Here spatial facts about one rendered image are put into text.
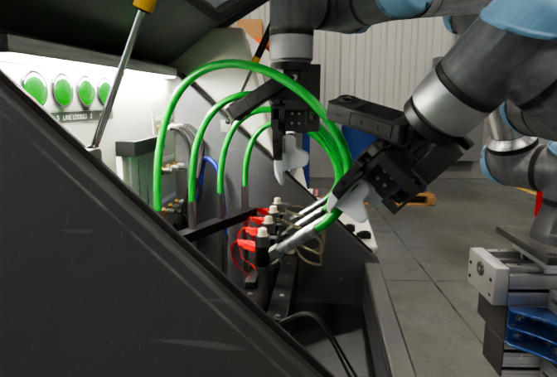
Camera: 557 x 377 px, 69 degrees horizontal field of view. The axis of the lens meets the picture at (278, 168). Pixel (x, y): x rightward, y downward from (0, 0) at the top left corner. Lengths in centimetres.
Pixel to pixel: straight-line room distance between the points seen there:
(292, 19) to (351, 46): 663
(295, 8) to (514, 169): 71
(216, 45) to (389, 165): 72
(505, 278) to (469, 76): 71
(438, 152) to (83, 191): 37
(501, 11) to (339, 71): 685
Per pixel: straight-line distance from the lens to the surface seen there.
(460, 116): 45
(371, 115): 50
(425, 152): 50
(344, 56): 724
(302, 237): 63
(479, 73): 43
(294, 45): 69
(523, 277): 110
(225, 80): 110
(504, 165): 117
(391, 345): 79
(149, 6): 44
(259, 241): 76
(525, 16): 42
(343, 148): 58
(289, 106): 68
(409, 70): 748
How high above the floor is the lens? 137
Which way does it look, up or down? 10 degrees down
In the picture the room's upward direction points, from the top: straight up
